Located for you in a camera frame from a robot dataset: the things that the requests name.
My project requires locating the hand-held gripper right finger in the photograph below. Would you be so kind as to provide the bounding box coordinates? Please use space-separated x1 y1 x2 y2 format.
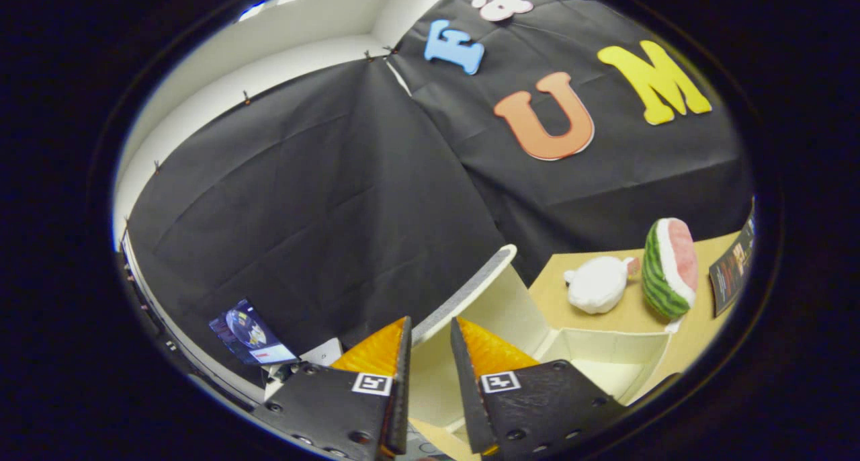
450 317 630 461

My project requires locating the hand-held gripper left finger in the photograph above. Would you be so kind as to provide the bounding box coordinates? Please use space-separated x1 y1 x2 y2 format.
252 316 413 461

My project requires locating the cream fabric storage box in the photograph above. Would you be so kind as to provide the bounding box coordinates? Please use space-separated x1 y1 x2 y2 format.
403 245 673 443

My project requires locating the blue printed card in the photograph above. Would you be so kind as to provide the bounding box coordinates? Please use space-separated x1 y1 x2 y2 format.
208 298 301 366

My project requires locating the white plush toy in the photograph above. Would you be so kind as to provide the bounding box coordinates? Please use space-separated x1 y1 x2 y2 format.
563 256 639 315

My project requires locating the black backdrop cloth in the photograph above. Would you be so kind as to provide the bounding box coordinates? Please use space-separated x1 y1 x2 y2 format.
124 0 753 388

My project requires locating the watermelon slice plush toy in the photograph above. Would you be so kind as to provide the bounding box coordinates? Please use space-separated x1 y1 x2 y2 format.
642 218 699 333

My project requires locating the black paperback book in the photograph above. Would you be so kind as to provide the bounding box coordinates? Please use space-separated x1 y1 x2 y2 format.
709 206 757 317

